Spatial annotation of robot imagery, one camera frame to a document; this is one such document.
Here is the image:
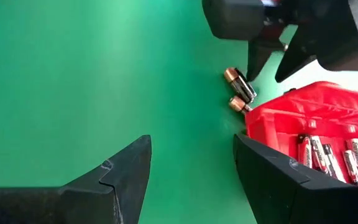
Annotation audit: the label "silver Energizer AA battery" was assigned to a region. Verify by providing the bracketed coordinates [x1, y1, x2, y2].
[346, 138, 358, 179]

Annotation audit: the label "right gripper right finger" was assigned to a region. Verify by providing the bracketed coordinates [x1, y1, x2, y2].
[232, 133, 358, 224]

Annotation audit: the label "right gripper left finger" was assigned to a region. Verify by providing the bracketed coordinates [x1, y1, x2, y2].
[0, 134, 153, 224]

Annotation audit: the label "red plastic bin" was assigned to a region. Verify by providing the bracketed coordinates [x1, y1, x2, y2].
[244, 80, 358, 187]

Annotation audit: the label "green table mat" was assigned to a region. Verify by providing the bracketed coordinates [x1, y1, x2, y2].
[0, 0, 358, 224]

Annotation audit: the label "copper-top Duracell battery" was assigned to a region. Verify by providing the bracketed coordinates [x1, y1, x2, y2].
[227, 95, 254, 115]

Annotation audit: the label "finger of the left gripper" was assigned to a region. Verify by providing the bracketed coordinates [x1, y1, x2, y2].
[274, 27, 319, 83]
[246, 39, 275, 83]

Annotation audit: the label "pile of loose batteries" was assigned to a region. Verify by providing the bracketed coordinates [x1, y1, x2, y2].
[223, 67, 258, 104]

